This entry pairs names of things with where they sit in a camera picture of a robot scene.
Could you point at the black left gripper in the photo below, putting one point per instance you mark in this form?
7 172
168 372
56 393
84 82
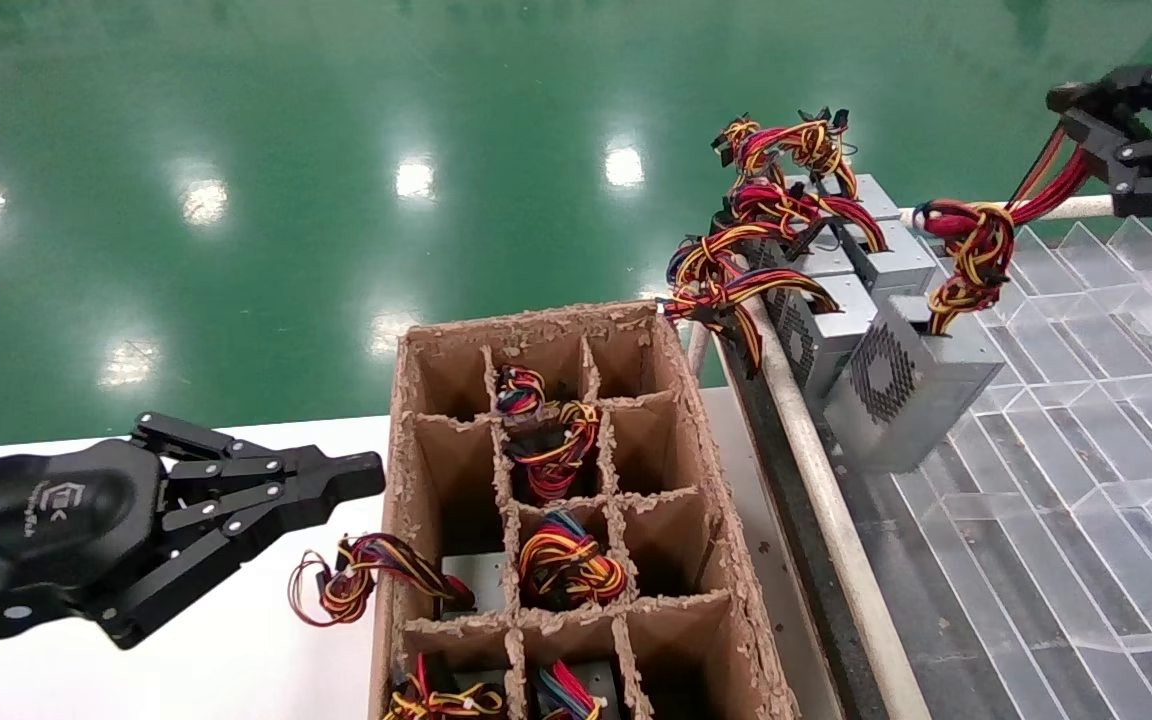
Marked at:
36 530

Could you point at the short white frame tube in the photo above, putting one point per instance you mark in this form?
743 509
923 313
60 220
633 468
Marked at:
698 352

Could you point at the black frame beam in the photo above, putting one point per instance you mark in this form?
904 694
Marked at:
786 480

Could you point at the brown cardboard divider box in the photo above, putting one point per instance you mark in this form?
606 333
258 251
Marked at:
436 465

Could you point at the long white rail tube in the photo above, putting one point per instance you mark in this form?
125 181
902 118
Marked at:
836 520

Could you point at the clear acrylic divider tray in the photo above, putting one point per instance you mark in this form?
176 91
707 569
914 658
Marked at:
1086 500

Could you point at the white crossbar tube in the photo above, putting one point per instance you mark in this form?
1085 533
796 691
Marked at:
1092 207

